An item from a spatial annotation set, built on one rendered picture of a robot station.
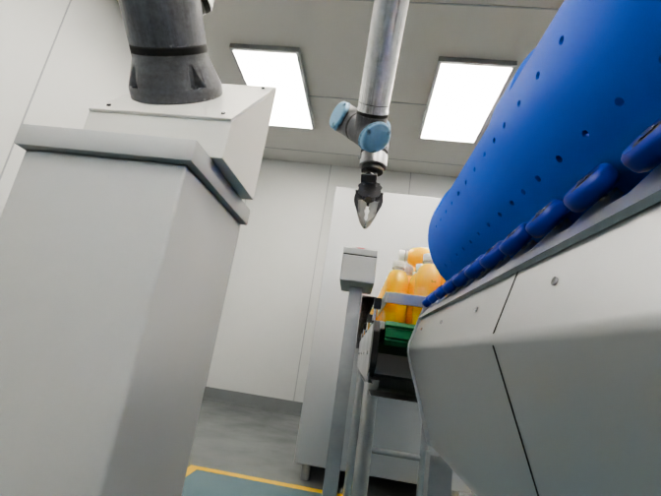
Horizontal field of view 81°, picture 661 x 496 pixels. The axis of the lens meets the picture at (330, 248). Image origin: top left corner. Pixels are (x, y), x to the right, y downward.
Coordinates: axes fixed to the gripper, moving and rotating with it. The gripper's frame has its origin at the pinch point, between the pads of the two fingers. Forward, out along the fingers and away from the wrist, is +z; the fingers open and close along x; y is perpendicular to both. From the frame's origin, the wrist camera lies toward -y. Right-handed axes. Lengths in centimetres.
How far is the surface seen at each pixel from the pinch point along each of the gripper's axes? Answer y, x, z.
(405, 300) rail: -8.3, -13.4, 23.2
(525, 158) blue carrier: -76, -16, 17
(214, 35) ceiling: 171, 158, -221
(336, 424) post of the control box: 3, 1, 58
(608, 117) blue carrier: -87, -18, 19
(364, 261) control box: -5.2, -1.1, 13.1
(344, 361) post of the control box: 2.7, 0.8, 41.4
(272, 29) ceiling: 157, 101, -221
